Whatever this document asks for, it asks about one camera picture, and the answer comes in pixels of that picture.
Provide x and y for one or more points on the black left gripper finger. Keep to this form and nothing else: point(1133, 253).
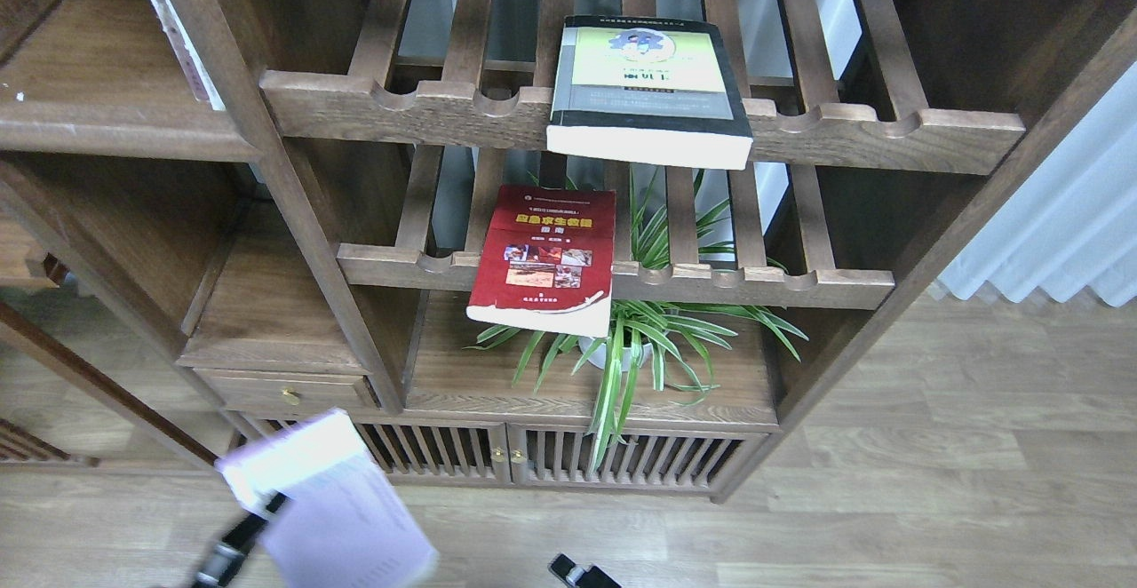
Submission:
point(223, 561)

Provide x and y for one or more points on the yellow and black book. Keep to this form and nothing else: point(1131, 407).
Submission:
point(647, 90)

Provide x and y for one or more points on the dark wooden bookshelf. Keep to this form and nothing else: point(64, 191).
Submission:
point(323, 232)

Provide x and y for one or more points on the wooden furniture at left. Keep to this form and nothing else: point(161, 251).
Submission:
point(81, 391)

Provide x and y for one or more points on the green spider plant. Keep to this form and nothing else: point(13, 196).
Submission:
point(644, 332)

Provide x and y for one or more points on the red cover book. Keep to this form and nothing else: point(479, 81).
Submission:
point(547, 262)

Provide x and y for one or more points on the white book upright on shelf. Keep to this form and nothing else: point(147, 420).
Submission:
point(198, 79)

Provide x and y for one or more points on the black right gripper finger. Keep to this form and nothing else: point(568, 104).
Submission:
point(572, 574)

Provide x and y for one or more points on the white and purple book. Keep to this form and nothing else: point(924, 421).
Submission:
point(343, 525)

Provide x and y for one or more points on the white curtain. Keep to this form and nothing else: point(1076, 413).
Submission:
point(1071, 228)

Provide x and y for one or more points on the brass drawer knob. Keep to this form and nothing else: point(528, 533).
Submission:
point(290, 396)

